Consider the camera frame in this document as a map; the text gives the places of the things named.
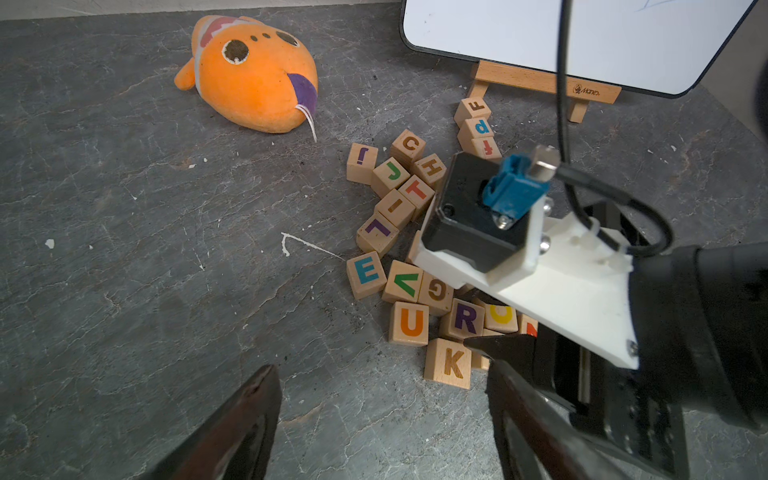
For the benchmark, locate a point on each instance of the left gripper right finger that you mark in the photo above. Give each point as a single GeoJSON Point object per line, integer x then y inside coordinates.
{"type": "Point", "coordinates": [532, 439]}

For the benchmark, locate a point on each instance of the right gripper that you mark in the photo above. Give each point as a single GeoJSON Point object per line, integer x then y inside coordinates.
{"type": "Point", "coordinates": [608, 407]}

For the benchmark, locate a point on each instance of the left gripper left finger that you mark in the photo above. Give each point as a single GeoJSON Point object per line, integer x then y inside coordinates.
{"type": "Point", "coordinates": [233, 443]}

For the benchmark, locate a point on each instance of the wooden block purple R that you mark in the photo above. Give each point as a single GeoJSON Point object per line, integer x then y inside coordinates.
{"type": "Point", "coordinates": [464, 320]}

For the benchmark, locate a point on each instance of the wooden block teal E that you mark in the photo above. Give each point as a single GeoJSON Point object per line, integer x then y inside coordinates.
{"type": "Point", "coordinates": [366, 275]}

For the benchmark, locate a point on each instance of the white whiteboard with RED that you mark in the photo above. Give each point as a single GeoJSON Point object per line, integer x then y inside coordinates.
{"type": "Point", "coordinates": [657, 47]}

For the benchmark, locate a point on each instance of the wooden block red N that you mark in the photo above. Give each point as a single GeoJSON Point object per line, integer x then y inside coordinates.
{"type": "Point", "coordinates": [528, 325]}

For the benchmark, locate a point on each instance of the wooden block brown K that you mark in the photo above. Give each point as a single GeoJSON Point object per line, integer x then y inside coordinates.
{"type": "Point", "coordinates": [448, 362]}

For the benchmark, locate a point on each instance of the wooden block yellow O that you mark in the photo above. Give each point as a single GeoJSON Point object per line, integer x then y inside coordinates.
{"type": "Point", "coordinates": [501, 318]}

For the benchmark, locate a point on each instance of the wooden block orange U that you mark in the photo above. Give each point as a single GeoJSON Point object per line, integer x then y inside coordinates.
{"type": "Point", "coordinates": [409, 324]}

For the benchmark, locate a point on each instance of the wooden block brown G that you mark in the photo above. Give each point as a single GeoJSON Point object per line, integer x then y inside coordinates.
{"type": "Point", "coordinates": [435, 294]}

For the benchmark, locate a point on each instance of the wooden block green V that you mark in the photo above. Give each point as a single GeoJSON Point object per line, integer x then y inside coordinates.
{"type": "Point", "coordinates": [403, 283]}

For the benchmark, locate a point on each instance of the wooden block purple L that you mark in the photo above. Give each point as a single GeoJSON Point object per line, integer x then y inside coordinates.
{"type": "Point", "coordinates": [377, 234]}

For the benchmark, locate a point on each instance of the wooden block brown I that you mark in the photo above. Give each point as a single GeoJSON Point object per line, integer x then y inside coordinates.
{"type": "Point", "coordinates": [396, 208]}

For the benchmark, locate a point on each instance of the wooden block red f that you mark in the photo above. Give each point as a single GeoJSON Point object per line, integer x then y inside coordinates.
{"type": "Point", "coordinates": [484, 148]}

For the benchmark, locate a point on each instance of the wooden block red T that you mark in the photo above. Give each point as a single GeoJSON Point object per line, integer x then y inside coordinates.
{"type": "Point", "coordinates": [418, 193]}

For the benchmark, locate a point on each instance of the wooden block brown H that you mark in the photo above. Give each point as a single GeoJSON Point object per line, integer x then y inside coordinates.
{"type": "Point", "coordinates": [431, 169]}

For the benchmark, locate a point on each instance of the wooden block blue p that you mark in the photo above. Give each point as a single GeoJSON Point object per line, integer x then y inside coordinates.
{"type": "Point", "coordinates": [473, 128]}

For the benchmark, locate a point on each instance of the wooden block green J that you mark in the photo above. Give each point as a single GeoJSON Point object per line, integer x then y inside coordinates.
{"type": "Point", "coordinates": [388, 176]}

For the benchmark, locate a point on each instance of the wooden easel stand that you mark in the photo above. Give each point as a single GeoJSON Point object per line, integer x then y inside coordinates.
{"type": "Point", "coordinates": [580, 91]}

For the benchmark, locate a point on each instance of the wooden block purple i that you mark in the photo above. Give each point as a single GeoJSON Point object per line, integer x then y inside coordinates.
{"type": "Point", "coordinates": [361, 161]}

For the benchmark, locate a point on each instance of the wooden block brown F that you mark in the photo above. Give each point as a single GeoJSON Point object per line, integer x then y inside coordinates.
{"type": "Point", "coordinates": [470, 108]}

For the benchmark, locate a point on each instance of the wooden block brown C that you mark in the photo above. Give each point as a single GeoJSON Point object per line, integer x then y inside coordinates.
{"type": "Point", "coordinates": [408, 148]}

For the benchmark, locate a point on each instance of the orange plush fish toy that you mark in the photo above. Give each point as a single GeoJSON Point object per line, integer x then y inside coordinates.
{"type": "Point", "coordinates": [254, 75]}

